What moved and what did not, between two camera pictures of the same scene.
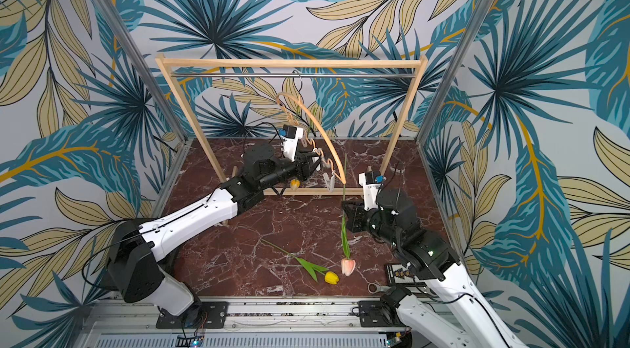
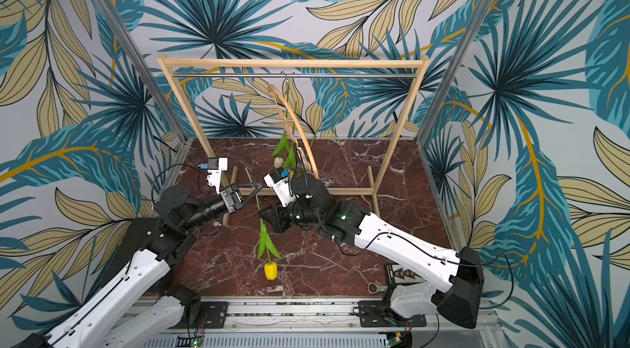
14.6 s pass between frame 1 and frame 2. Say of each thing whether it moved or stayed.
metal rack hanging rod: stayed
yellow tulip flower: moved
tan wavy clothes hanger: moved
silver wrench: stayed
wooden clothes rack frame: stayed
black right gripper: moved
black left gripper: moved
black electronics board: stayed
